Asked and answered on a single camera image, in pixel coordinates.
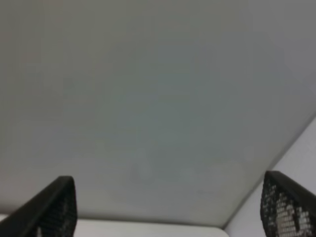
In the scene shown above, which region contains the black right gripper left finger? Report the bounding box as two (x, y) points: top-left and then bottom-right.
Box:
(7, 176), (77, 237)

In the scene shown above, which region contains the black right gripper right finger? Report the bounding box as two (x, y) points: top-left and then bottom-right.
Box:
(260, 171), (316, 237)

